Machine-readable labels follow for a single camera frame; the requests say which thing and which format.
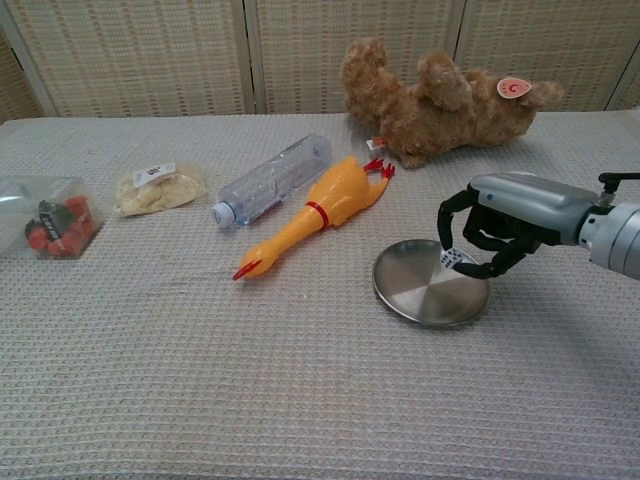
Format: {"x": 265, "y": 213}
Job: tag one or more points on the beige woven folding screen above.
{"x": 150, "y": 55}

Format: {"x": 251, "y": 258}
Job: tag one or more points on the small dice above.
{"x": 451, "y": 259}

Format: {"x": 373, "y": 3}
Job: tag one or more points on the clear plastic water bottle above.
{"x": 275, "y": 182}

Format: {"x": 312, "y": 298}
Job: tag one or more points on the brown plush teddy bear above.
{"x": 430, "y": 120}

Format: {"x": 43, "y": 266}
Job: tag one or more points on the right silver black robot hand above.
{"x": 530, "y": 205}

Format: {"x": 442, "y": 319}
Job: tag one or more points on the yellow rubber chicken toy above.
{"x": 340, "y": 195}

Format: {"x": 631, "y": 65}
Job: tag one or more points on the round stainless steel plate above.
{"x": 425, "y": 290}

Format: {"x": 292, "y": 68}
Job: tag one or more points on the beige woven tablecloth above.
{"x": 250, "y": 375}

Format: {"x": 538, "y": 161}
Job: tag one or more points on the clear bag of snacks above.
{"x": 160, "y": 192}

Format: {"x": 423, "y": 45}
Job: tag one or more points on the clear box with red toys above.
{"x": 55, "y": 225}

